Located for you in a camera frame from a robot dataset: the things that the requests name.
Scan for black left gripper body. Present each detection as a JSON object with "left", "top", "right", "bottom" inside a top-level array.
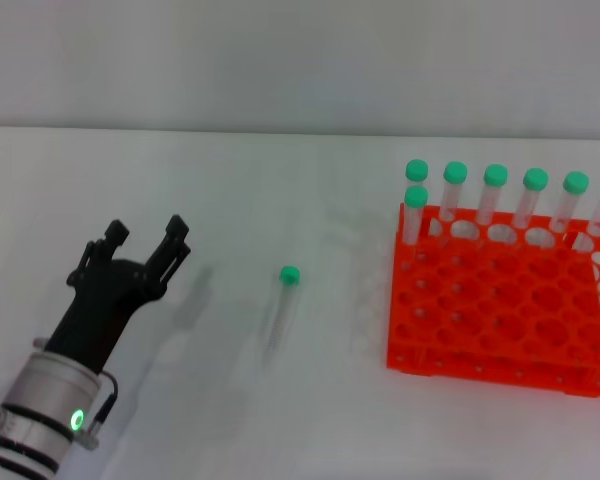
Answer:
[{"left": 44, "top": 258, "right": 164, "bottom": 374}]

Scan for orange test tube rack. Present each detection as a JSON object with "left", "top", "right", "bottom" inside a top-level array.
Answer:
[{"left": 385, "top": 202, "right": 600, "bottom": 399}]

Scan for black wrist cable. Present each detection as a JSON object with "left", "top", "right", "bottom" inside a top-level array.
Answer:
[{"left": 91, "top": 372, "right": 120, "bottom": 432}]

